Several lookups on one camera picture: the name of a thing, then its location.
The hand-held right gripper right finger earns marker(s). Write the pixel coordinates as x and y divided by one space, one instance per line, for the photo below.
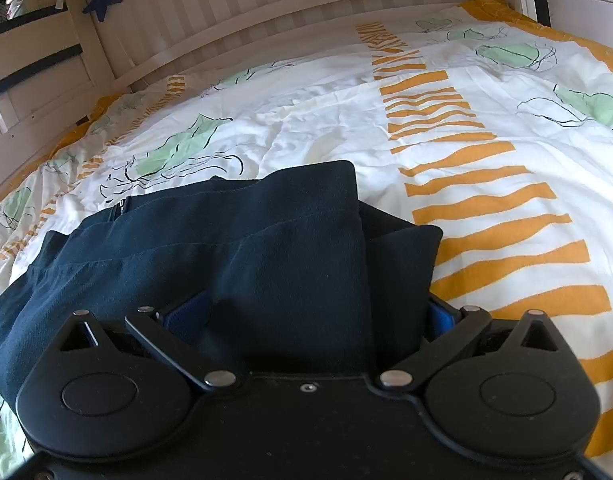
440 319

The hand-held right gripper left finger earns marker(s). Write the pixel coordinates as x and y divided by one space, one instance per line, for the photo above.
184 317

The dark blue garment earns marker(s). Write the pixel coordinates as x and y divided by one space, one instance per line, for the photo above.
261 240

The white orange printed blanket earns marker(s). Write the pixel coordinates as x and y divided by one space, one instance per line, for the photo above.
336 125

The blue star decoration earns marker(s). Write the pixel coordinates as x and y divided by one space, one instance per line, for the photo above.
102 2

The white slatted bed frame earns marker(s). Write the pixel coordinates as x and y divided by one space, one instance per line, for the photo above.
236 0

